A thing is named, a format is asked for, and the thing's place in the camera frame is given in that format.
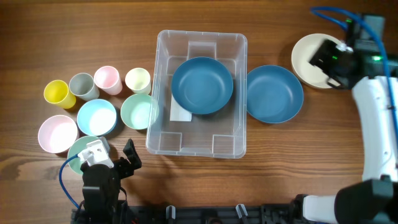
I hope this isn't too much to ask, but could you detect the clear plastic storage container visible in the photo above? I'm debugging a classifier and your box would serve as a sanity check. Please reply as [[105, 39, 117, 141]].
[[146, 30, 248, 159]]

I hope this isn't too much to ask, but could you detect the pink cup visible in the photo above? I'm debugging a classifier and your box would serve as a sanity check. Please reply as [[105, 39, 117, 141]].
[[94, 65, 123, 95]]

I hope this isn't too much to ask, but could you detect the mint green small bowl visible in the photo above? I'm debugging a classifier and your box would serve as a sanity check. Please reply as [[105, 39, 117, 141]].
[[121, 94, 153, 130]]

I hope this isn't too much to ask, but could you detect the light blue small bowl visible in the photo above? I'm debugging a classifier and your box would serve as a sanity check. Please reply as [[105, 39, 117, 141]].
[[77, 99, 117, 136]]

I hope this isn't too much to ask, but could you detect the right blue cable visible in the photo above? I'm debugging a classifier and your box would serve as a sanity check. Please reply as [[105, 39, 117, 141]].
[[310, 6, 398, 144]]

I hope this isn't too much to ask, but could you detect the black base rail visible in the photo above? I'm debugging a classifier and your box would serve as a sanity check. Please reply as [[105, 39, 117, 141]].
[[70, 204, 306, 224]]

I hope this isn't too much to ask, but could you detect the cream cup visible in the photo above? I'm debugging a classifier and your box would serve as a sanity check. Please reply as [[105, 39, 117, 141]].
[[125, 68, 152, 95]]

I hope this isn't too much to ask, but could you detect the left blue cable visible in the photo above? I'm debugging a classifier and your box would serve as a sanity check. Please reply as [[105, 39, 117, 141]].
[[58, 154, 82, 210]]

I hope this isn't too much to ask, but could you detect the pink small bowl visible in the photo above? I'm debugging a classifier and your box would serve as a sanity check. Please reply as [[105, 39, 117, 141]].
[[38, 115, 80, 154]]

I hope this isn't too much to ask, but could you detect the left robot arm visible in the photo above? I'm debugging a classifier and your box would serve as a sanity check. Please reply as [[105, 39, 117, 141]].
[[78, 137, 142, 223]]

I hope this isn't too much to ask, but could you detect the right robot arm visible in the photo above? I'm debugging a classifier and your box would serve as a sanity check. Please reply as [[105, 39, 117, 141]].
[[289, 14, 397, 223]]

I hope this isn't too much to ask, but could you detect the blue cable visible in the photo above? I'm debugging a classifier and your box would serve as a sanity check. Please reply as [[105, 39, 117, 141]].
[[58, 154, 82, 210], [310, 6, 398, 144]]

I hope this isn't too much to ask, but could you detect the teal green small bowl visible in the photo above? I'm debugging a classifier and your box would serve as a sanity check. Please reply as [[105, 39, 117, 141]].
[[67, 135, 100, 175]]

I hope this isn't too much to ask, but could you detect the white label in container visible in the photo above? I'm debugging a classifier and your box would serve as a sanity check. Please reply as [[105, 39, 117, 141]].
[[170, 96, 192, 122]]

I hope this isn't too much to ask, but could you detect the yellow cup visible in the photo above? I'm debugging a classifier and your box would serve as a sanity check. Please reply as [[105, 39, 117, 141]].
[[44, 80, 76, 109]]

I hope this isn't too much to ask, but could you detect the beige bowl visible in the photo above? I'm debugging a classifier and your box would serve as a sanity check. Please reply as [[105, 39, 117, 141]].
[[291, 34, 341, 89]]

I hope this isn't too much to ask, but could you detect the grey cup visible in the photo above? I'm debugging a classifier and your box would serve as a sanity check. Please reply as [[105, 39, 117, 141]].
[[69, 73, 100, 101]]

